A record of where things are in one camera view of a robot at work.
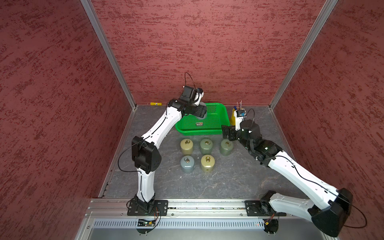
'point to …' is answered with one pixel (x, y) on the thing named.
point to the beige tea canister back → (207, 162)
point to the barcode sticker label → (199, 124)
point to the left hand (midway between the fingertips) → (199, 111)
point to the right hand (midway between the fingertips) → (229, 127)
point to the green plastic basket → (216, 116)
